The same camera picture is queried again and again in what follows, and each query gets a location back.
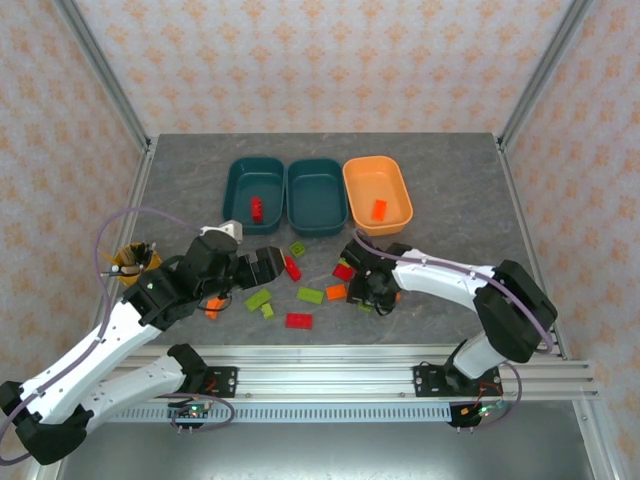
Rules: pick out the small circuit board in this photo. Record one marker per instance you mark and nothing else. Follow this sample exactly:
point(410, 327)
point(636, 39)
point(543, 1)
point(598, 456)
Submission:
point(195, 412)
point(480, 412)

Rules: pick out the small square green lego brick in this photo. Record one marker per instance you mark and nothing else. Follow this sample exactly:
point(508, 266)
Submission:
point(298, 249)

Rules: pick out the black pen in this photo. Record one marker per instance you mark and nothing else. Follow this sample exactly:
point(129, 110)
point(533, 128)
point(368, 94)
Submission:
point(144, 252)

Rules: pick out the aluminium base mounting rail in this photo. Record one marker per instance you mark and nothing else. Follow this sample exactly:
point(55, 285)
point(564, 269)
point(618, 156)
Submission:
point(325, 375)

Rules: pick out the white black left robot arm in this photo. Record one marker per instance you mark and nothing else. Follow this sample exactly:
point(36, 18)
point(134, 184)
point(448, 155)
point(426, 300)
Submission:
point(115, 327)

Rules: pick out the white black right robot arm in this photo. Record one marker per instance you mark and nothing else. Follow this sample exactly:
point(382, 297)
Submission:
point(435, 291)

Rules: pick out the red lego brick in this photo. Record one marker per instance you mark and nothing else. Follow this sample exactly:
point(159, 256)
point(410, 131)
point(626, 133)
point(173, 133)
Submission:
point(256, 209)
point(293, 269)
point(299, 320)
point(343, 273)

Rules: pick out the aluminium lower frame rail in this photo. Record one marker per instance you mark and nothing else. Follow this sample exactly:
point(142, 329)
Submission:
point(600, 440)

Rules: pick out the aluminium frame post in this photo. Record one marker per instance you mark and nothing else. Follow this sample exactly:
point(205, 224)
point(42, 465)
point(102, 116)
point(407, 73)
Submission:
point(108, 75)
point(542, 75)

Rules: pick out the yellow tool cup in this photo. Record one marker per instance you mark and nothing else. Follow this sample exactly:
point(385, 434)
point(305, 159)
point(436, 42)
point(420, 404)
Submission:
point(156, 261)

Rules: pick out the teal plastic container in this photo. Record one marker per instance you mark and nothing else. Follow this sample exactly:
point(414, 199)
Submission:
point(315, 200)
point(245, 185)

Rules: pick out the orange plastic container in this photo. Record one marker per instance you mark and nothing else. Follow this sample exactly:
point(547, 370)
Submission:
point(375, 180)

